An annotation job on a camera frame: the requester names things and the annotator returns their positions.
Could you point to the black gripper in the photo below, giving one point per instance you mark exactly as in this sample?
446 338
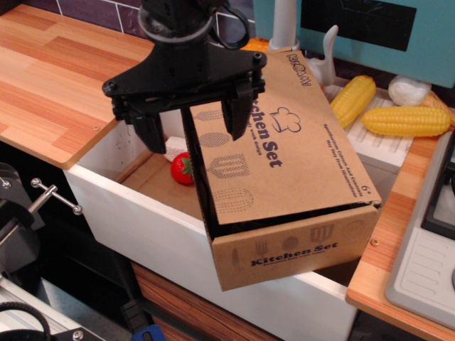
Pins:
171 79

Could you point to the brown kitchen set cardboard box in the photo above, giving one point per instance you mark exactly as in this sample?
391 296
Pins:
289 196

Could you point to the white toy food piece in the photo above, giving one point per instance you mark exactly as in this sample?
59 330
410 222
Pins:
174 147

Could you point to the red toy strawberry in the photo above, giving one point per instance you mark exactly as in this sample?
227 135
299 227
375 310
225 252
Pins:
181 169

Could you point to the white toy sink basin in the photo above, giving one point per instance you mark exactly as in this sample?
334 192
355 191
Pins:
132 206

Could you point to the grey toy faucet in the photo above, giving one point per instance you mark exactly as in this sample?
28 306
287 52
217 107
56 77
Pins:
284 37

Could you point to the yellow toy corn left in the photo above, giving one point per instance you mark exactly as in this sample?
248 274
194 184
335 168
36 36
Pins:
349 103

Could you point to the yellow toy corn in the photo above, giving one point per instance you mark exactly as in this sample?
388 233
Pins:
407 121
349 103

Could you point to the yellow toy corn right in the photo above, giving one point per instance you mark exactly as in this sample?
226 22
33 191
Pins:
407 121

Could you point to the white toy garlic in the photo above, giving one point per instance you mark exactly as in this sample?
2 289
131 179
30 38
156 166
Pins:
405 91

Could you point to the teal toy oven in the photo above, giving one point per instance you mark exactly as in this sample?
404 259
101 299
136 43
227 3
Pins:
410 38

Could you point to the grey toy stove top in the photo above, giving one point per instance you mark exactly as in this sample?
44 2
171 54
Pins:
422 279

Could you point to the metal clamp handle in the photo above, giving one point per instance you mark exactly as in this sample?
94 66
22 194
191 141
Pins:
48 192

